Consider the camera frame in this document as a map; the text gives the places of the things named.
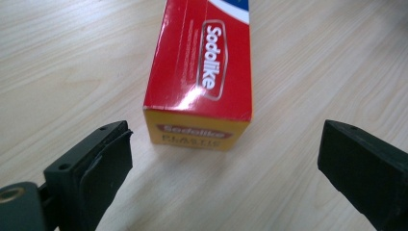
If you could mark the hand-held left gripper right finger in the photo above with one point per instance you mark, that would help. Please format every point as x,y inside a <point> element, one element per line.
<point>365,166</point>

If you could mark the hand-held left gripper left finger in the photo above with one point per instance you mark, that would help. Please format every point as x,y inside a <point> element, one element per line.
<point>86,170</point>

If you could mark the red and yellow cardboard box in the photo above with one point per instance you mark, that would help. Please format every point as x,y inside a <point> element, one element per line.
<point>195,70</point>

